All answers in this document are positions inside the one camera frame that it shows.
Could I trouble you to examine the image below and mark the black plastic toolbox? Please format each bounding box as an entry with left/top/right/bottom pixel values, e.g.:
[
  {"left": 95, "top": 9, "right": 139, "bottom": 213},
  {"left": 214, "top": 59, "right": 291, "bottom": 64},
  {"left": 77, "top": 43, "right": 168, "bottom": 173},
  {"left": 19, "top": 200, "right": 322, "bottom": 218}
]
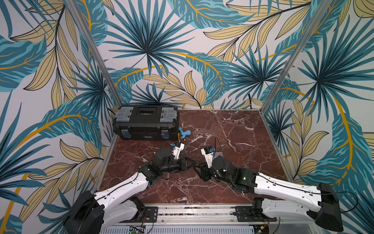
[{"left": 113, "top": 105, "right": 179, "bottom": 141}]

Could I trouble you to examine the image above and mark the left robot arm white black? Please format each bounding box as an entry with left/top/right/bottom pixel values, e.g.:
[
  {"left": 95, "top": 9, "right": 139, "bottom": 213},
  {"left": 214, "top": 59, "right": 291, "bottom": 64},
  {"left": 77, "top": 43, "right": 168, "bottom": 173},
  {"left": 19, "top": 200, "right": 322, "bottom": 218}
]
[{"left": 63, "top": 144, "right": 196, "bottom": 234}]

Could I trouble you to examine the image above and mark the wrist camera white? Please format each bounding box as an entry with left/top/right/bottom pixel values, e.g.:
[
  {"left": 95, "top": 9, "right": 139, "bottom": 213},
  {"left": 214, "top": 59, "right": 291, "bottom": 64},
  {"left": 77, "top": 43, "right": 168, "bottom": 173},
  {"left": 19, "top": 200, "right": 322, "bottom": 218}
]
[
  {"left": 171, "top": 142, "right": 185, "bottom": 160},
  {"left": 201, "top": 146, "right": 216, "bottom": 168}
]

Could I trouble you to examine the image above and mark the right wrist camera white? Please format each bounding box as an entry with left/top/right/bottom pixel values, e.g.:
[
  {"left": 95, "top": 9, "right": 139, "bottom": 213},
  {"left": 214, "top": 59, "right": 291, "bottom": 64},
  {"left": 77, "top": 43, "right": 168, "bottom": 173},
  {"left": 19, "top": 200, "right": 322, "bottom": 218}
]
[{"left": 201, "top": 146, "right": 216, "bottom": 168}]

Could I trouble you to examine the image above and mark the blue yellow clamp tool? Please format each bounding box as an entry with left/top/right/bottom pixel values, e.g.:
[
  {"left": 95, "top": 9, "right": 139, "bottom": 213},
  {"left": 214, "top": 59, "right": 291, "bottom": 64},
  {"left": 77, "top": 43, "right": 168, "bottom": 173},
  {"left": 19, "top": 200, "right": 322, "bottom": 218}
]
[{"left": 178, "top": 127, "right": 191, "bottom": 142}]

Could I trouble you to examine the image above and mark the translucent plastic storage box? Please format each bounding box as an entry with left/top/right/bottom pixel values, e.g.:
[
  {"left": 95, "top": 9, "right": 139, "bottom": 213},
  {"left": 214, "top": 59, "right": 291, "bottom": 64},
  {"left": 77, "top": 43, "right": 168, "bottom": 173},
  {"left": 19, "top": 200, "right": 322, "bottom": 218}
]
[{"left": 214, "top": 152, "right": 223, "bottom": 159}]

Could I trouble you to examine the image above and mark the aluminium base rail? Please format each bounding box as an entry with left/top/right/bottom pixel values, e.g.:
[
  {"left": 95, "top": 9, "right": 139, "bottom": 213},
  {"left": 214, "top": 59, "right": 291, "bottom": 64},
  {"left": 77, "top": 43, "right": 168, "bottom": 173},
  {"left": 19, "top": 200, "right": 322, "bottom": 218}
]
[{"left": 70, "top": 203, "right": 322, "bottom": 234}]

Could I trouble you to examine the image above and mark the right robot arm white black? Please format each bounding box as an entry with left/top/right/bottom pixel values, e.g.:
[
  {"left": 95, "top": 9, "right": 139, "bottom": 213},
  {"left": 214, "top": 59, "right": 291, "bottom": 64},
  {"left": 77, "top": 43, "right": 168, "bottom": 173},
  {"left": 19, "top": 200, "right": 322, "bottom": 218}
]
[{"left": 194, "top": 156, "right": 344, "bottom": 232}]

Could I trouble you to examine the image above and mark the metal frame post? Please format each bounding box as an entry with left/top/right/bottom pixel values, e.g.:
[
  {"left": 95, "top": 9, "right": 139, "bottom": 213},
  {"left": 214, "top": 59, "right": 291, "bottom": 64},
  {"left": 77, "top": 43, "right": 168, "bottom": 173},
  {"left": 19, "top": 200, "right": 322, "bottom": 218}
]
[
  {"left": 65, "top": 0, "right": 122, "bottom": 106},
  {"left": 260, "top": 0, "right": 332, "bottom": 117}
]

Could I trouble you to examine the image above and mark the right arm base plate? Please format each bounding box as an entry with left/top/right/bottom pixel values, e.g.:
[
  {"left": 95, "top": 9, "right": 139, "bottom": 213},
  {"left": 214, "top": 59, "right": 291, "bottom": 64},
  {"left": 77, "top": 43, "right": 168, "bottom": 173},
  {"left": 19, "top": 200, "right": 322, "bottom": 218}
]
[{"left": 232, "top": 206, "right": 277, "bottom": 223}]

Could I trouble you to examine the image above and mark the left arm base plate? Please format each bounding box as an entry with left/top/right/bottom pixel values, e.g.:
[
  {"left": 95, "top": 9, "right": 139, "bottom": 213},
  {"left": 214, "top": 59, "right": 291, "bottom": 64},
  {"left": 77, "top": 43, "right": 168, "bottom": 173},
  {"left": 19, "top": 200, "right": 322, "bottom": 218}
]
[{"left": 126, "top": 206, "right": 158, "bottom": 223}]

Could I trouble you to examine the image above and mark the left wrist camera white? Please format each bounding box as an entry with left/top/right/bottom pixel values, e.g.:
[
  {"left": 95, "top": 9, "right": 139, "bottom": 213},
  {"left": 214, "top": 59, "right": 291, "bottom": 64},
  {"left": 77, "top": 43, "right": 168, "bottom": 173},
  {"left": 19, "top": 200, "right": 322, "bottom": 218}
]
[{"left": 171, "top": 142, "right": 185, "bottom": 160}]

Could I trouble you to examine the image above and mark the left metal frame post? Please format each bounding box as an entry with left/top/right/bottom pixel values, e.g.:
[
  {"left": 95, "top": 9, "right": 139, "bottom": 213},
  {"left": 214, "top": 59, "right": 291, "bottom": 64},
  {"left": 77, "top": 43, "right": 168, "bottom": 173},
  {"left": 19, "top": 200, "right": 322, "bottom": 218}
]
[{"left": 65, "top": 0, "right": 122, "bottom": 106}]

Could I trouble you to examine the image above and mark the right metal frame post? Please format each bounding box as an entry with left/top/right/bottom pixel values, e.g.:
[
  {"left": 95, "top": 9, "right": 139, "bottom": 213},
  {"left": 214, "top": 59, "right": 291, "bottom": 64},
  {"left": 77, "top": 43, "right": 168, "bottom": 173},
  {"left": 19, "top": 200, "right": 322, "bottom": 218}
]
[{"left": 260, "top": 0, "right": 332, "bottom": 117}]

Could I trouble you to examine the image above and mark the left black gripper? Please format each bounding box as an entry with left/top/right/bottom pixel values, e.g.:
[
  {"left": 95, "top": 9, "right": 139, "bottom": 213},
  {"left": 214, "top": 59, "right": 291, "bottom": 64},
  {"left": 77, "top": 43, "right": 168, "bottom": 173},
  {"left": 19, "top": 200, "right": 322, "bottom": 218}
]
[{"left": 161, "top": 155, "right": 197, "bottom": 174}]

